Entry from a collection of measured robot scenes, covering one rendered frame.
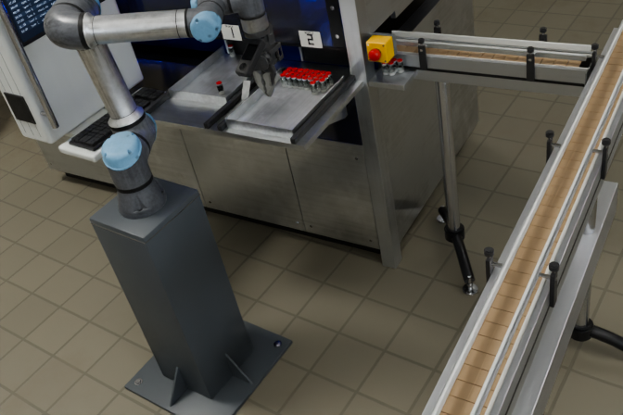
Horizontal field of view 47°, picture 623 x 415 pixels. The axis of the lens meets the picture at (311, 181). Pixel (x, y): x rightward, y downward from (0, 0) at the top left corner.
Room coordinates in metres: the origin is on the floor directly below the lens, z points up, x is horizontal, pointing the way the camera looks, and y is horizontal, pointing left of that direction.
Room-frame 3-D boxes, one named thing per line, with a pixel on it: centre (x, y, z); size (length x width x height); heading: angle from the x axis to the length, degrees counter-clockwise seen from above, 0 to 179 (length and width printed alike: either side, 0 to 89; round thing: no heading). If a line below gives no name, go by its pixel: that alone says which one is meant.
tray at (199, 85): (2.38, 0.22, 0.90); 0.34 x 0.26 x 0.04; 142
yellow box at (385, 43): (2.11, -0.32, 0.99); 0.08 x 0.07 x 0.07; 142
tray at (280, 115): (2.08, 0.02, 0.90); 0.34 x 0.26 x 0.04; 142
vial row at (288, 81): (2.17, -0.05, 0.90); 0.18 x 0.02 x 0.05; 52
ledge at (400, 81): (2.14, -0.36, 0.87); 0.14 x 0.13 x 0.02; 142
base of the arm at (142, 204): (1.84, 0.53, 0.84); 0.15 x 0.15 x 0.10
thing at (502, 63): (2.05, -0.63, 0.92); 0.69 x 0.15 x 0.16; 52
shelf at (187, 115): (2.22, 0.13, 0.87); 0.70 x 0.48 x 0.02; 52
